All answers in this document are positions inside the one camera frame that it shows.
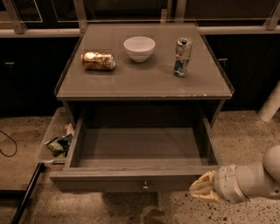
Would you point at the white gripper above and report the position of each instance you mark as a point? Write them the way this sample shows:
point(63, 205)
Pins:
point(225, 183)

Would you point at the grey top drawer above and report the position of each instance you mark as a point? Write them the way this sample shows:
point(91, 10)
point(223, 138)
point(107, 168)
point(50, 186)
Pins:
point(113, 152)

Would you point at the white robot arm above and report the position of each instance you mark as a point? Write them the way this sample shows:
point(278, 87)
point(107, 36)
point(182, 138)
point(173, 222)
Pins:
point(251, 153)

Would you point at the brass top drawer knob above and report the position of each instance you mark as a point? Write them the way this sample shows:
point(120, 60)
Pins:
point(145, 186)

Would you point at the grey drawer cabinet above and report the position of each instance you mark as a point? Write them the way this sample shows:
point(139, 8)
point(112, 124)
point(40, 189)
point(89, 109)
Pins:
point(151, 80)

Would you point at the blue silver upright can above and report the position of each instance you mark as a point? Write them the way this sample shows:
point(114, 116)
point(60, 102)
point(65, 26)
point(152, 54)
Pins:
point(184, 46)

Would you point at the dark blue snack bag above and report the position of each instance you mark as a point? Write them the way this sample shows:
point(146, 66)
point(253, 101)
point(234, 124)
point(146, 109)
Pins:
point(65, 142)

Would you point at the green snack bag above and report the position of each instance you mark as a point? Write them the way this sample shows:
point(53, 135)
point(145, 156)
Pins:
point(55, 148)

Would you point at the white ceramic bowl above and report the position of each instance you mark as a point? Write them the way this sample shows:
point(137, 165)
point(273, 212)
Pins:
point(139, 48)

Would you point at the clear plastic storage bin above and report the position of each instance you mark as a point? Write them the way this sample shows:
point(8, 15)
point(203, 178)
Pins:
point(59, 126)

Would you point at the gold crushed soda can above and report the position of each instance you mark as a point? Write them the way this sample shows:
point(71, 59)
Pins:
point(100, 61)

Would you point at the black floor rail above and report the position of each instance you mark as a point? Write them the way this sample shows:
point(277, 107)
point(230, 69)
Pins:
point(27, 194)

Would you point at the metal railing frame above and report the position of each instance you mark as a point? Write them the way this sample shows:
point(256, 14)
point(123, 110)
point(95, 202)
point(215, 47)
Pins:
point(74, 17)

